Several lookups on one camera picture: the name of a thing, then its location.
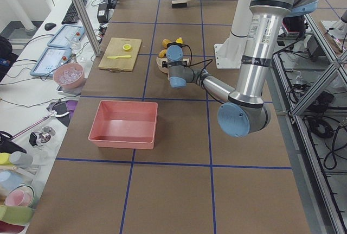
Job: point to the beige hand brush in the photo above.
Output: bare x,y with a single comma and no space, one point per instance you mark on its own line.
180,3

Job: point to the yellow lemon slices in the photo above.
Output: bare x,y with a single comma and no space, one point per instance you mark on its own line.
126,47

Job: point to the black computer mouse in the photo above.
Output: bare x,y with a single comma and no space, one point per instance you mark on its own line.
49,26

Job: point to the black keyboard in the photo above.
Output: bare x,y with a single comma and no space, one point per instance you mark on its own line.
71,16

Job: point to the teach pendant tablet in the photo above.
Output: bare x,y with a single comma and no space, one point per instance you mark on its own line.
51,59
65,35

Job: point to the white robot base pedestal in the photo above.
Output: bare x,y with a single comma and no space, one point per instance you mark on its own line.
229,54

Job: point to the pink bowl with ice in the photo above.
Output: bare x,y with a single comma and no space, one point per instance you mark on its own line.
69,76

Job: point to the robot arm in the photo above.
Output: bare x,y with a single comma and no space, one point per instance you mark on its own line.
243,111

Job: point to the near teach pendant tablet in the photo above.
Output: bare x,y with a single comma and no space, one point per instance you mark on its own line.
51,59

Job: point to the stacked pastel cups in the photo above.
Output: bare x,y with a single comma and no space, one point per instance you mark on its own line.
18,196

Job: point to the pink plastic bin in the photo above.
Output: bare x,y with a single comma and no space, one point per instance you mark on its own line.
124,124

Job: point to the bamboo cutting board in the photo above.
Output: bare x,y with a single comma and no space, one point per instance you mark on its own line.
114,48

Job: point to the yellow plastic knife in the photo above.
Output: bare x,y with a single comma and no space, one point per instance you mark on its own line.
119,57

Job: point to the far teach pendant tablet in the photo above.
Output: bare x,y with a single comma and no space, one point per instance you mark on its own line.
65,35

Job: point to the aluminium frame post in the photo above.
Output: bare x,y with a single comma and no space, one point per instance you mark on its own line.
83,15

